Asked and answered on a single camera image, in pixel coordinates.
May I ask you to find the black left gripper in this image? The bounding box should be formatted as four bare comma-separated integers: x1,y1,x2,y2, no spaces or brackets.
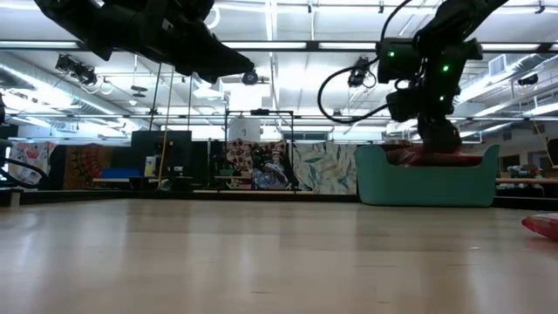
143,17,256,84

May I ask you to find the black panel screen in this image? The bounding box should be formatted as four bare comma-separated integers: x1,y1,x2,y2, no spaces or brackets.
130,129,193,192

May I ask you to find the brown circle patterned cloth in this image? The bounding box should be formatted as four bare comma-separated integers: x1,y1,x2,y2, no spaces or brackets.
224,139,289,191

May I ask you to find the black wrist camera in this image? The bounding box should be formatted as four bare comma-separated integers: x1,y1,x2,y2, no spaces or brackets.
167,0,215,26
385,89,422,122

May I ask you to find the thin yellow pole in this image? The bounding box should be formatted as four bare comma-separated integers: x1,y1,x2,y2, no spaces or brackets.
156,65,175,189

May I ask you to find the white ceiling air vent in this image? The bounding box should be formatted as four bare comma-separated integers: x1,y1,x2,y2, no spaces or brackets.
487,54,508,79

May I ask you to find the black table edge rail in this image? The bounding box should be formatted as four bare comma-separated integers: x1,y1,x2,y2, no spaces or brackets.
0,189,558,209

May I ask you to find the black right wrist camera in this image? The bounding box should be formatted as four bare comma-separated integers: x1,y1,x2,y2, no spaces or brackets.
385,89,422,122

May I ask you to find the floral patterned cloth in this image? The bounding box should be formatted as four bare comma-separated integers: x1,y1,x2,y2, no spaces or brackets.
7,140,58,188

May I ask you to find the blue box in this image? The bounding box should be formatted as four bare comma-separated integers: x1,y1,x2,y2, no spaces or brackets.
100,167,143,180

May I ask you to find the leaf patterned cloth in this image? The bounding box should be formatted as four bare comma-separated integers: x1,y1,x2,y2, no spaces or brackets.
291,141,359,195

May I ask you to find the teal plastic basket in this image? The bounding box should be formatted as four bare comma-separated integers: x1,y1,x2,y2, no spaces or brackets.
353,144,501,208

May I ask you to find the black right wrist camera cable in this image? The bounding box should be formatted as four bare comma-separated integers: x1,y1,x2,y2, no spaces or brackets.
316,0,413,125

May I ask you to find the orange red patterned cloth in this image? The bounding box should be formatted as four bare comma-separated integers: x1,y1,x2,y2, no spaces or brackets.
63,143,133,191

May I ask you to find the black metal frame rig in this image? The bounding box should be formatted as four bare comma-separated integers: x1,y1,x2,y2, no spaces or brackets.
223,108,296,196

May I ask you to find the black ceiling camera cluster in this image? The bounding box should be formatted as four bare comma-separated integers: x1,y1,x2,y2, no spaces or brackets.
55,54,99,87

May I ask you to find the red Orville Redenbacher popcorn bag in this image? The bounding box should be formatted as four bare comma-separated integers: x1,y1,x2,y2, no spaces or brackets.
385,146,484,168
521,212,558,242

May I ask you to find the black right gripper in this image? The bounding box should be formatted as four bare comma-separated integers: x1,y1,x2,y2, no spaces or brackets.
418,85,462,154

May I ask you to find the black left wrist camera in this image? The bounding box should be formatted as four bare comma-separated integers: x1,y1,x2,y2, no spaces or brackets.
167,0,215,26

